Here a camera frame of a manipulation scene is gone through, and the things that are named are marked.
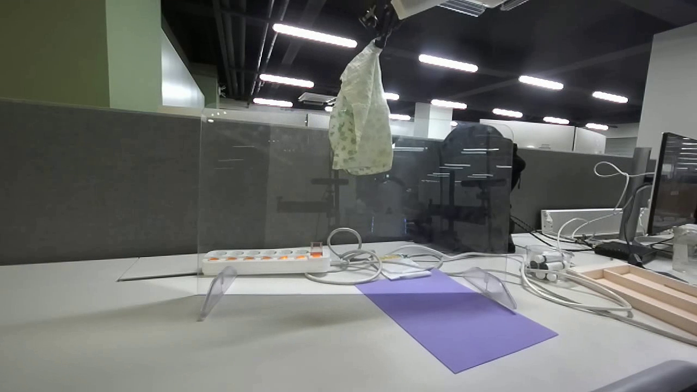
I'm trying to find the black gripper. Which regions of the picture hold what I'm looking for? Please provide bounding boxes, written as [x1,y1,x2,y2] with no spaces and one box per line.
[360,0,403,51]

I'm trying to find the green white patterned cloth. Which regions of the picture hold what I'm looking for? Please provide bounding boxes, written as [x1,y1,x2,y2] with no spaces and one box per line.
[326,38,396,180]

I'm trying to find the black backpack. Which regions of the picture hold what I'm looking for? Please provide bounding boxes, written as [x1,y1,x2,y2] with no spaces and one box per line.
[395,123,528,256]

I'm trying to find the clear acrylic panel stand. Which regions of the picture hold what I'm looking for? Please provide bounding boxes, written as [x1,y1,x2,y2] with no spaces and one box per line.
[193,108,519,323]

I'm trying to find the white power strip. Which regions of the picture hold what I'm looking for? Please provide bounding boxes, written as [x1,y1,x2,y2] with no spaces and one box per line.
[200,246,334,280]

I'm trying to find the white rectangular box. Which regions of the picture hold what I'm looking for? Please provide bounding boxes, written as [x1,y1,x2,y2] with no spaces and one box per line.
[538,208,627,240]

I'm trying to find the white power adapter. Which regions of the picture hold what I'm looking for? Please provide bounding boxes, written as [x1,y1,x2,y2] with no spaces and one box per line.
[530,265,570,286]
[528,248,574,270]

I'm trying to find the purple paper mat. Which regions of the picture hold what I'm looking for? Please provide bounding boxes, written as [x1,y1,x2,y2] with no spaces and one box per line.
[357,270,561,377]

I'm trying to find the grey monitor stand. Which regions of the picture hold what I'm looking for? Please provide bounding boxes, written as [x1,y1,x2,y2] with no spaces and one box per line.
[592,146,663,268]

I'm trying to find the grey office partition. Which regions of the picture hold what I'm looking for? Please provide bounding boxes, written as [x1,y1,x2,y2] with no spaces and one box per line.
[0,98,655,267]

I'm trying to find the dark computer monitor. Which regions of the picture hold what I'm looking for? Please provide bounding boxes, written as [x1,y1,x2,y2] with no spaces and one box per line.
[648,132,697,237]

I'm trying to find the white cup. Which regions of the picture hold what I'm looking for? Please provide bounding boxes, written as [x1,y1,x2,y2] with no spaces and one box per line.
[672,223,697,274]

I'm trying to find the looped white cable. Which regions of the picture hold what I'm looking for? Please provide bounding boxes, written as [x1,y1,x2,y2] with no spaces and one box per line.
[325,225,366,267]

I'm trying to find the long white cable bundle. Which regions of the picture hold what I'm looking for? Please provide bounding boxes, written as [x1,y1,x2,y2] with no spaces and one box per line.
[303,245,528,287]

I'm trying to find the curved white cable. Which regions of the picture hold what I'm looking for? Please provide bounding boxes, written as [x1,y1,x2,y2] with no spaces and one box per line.
[592,159,637,220]

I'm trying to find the thin grey power cord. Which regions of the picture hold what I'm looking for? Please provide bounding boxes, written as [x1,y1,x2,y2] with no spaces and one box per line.
[116,270,205,286]

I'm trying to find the thick white cable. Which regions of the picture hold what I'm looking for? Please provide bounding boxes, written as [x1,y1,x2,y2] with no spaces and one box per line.
[516,265,637,320]

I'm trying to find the light wooden frame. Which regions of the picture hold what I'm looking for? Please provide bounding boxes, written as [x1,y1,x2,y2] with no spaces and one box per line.
[580,265,697,341]

